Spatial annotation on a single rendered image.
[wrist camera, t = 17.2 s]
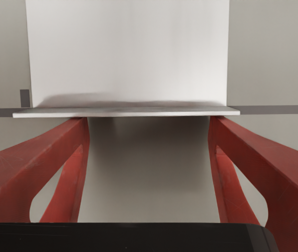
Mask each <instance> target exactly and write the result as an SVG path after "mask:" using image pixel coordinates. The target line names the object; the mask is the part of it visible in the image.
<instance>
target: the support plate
mask: <svg viewBox="0 0 298 252"><path fill-rule="evenodd" d="M20 90H29V95H30V107H21V96H20ZM282 105H298V0H229V31H228V67H227V102H226V106H282ZM4 108H33V101H32V86H31V72H30V57H29V43H28V28H27V13H26V0H0V109H4ZM223 116H224V117H226V118H228V119H229V120H231V121H233V122H235V123H237V124H239V125H240V126H242V127H244V128H246V129H248V130H250V131H251V132H253V133H255V134H257V135H260V136H262V137H264V138H267V139H269V140H272V141H274V142H277V143H280V144H282V145H285V146H287V147H290V148H292V149H295V150H297V151H298V114H240V115H223ZM71 118H72V117H32V118H13V117H0V151H2V150H5V149H7V148H10V147H12V146H15V145H17V144H20V143H22V142H25V141H27V140H30V139H32V138H35V137H37V136H39V135H42V134H43V133H45V132H47V131H49V130H51V129H53V128H55V127H56V126H58V125H60V124H62V123H64V122H65V121H67V120H69V119H71ZM87 120H88V127H89V134H90V146H89V154H88V162H87V170H86V177H85V183H84V188H83V194H82V199H81V205H80V210H79V216H78V221H77V222H78V223H220V218H219V212H218V207H217V201H216V196H215V190H214V185H213V179H212V173H211V165H210V157H209V149H208V140H207V138H208V130H209V123H210V116H125V117H87ZM233 165H234V167H235V170H236V173H237V176H238V179H239V182H240V185H241V188H242V190H243V193H244V195H245V197H246V199H247V201H248V203H249V205H250V207H251V209H252V210H253V212H254V214H255V216H256V218H257V219H258V221H259V223H260V225H261V226H263V227H265V225H266V222H267V219H268V208H267V203H266V201H265V198H264V197H263V196H262V195H261V193H260V192H259V191H258V190H257V189H256V188H255V187H254V186H253V184H252V183H251V182H250V181H249V180H248V179H247V178H246V177H245V175H244V174H243V173H242V172H241V171H240V170H239V169H238V167H237V166H236V165H235V164H234V163H233ZM63 167H64V164H63V165H62V166H61V168H60V169H59V170H58V171H57V172H56V173H55V174H54V176H53V177H52V178H51V179H50V180H49V181H48V182H47V183H46V185H45V186H44V187H43V188H42V189H41V190H40V191H39V193H38V194H37V195H36V196H35V197H34V198H33V200H32V203H31V207H30V221H31V222H32V223H38V222H39V221H40V219H41V217H42V216H43V214H44V212H45V210H46V208H47V206H48V205H49V203H50V201H51V199H52V197H53V195H54V192H55V190H56V187H57V184H58V181H59V178H60V175H61V172H62V170H63Z"/></svg>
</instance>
